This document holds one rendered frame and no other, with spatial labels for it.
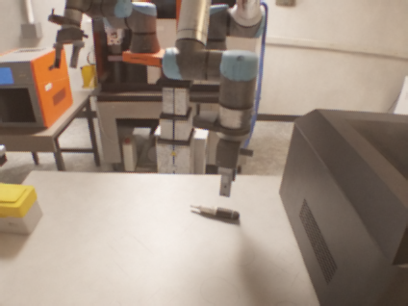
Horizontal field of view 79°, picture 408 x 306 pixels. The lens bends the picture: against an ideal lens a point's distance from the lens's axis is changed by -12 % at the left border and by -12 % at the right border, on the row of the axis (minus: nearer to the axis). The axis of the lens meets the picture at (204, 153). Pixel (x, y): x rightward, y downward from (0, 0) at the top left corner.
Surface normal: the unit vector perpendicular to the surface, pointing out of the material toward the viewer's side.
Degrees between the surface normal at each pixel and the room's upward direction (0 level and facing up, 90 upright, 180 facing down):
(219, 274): 0
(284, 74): 90
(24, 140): 90
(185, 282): 0
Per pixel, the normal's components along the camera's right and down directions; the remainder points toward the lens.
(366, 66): 0.03, 0.52
